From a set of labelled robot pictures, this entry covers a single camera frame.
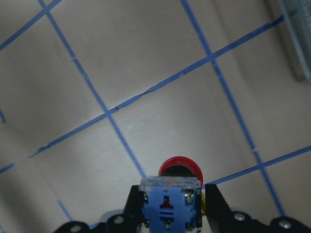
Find red emergency stop button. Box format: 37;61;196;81
139;156;203;233

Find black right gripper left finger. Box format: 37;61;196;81
121;185;145;233

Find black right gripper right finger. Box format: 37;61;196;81
205;184;235;233

